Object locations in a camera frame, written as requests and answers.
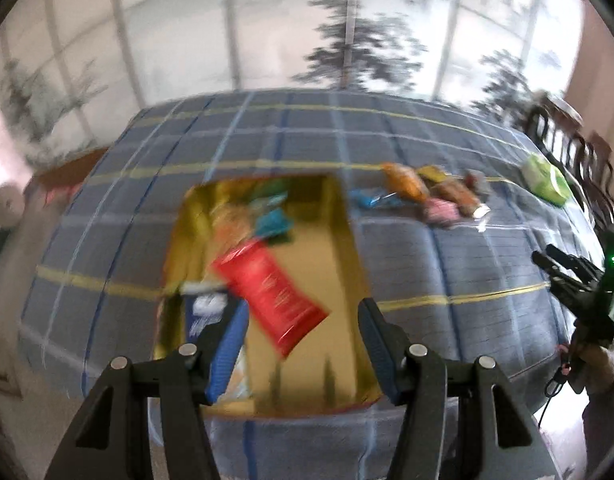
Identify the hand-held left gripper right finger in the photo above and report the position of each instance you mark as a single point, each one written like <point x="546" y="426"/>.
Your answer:
<point x="373" y="350"/>

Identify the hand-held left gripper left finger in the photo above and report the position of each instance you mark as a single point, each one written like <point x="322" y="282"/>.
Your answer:
<point x="227" y="355"/>

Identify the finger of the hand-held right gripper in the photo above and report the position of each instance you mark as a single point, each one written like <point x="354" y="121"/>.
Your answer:
<point x="577" y="262"/>
<point x="562" y="282"/>

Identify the white and orange snack packet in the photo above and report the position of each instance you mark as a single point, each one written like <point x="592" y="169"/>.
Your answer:
<point x="239" y="385"/>

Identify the dark blue snack packet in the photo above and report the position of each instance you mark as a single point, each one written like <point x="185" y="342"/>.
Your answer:
<point x="202" y="310"/>

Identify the red snack packet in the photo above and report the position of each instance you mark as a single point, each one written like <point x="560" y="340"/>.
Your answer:
<point x="272" y="295"/>

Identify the red box with gold inside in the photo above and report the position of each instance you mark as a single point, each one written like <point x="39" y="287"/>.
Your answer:
<point x="307" y="285"/>

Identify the silver snack packet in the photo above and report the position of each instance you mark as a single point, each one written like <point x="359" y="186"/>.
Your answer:
<point x="481" y="212"/>

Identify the clear packet of orange snacks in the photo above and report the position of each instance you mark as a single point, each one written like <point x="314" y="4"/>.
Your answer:
<point x="457" y="192"/>

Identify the teal snack packet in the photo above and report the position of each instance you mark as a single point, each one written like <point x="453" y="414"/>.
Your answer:
<point x="274" y="222"/>

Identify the pink patterned snack packet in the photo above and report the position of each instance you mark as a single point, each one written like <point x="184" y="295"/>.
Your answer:
<point x="439" y="210"/>

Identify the blue candy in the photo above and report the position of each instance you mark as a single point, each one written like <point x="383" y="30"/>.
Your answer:
<point x="372" y="199"/>

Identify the small yellow snack packet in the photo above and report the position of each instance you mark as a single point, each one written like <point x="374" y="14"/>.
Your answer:
<point x="432" y="174"/>

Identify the gold snack packet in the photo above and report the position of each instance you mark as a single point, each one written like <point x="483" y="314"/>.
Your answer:
<point x="404" y="180"/>

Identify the person's right forearm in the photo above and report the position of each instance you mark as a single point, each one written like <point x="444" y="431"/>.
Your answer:
<point x="607" y="435"/>

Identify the person's right hand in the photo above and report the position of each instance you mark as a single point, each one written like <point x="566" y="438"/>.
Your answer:
<point x="599" y="365"/>

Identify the dark wooden chair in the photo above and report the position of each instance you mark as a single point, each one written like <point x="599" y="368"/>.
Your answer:
<point x="597" y="185"/>
<point x="552" y="125"/>

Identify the green tissue pack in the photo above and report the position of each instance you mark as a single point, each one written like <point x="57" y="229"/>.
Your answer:
<point x="547" y="180"/>

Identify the blue plaid tablecloth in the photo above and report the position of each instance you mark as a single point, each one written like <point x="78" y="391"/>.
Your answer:
<point x="462" y="280"/>

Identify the brown wooden furniture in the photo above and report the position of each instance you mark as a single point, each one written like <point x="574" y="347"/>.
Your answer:
<point x="72" y="170"/>

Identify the round white object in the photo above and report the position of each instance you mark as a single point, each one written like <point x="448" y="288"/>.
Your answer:
<point x="7" y="205"/>

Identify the painted landscape folding screen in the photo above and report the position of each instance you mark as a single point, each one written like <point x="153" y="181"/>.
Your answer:
<point x="237" y="35"/>

